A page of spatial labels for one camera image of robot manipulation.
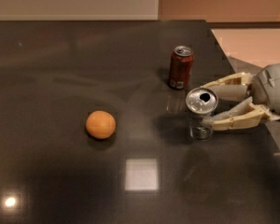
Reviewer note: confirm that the red soda can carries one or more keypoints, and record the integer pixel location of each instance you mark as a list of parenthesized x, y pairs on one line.
[(182, 59)]

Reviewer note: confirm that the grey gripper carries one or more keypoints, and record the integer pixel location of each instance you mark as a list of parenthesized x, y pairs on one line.
[(274, 89)]

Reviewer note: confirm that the orange fruit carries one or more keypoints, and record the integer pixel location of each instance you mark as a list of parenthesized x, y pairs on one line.
[(100, 124)]

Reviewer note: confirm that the blue silver redbull can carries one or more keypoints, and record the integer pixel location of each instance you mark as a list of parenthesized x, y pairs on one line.
[(201, 104)]

